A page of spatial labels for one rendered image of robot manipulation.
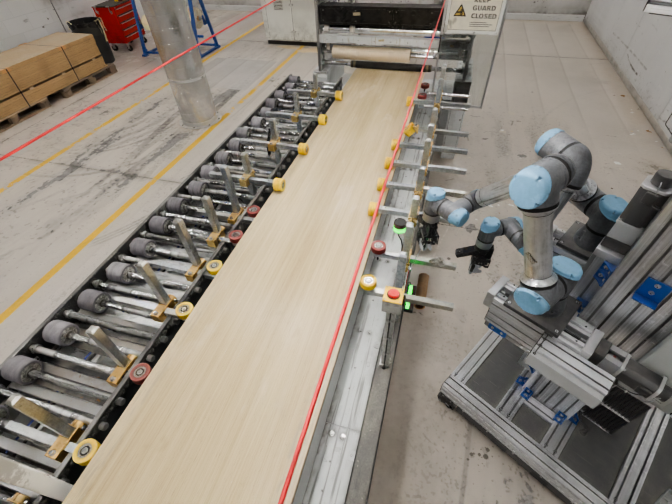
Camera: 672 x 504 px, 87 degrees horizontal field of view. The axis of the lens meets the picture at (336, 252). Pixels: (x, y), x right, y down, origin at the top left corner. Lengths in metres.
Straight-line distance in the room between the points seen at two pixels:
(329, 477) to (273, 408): 0.38
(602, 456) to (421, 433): 0.89
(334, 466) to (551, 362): 0.94
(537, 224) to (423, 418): 1.50
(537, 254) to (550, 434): 1.25
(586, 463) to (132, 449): 2.05
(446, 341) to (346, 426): 1.21
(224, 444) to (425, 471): 1.24
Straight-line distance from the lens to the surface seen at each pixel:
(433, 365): 2.58
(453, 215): 1.50
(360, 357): 1.84
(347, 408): 1.74
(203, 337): 1.70
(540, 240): 1.31
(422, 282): 2.86
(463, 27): 3.94
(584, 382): 1.67
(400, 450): 2.35
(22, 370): 2.11
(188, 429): 1.54
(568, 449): 2.39
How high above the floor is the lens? 2.25
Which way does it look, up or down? 46 degrees down
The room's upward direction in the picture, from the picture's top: 3 degrees counter-clockwise
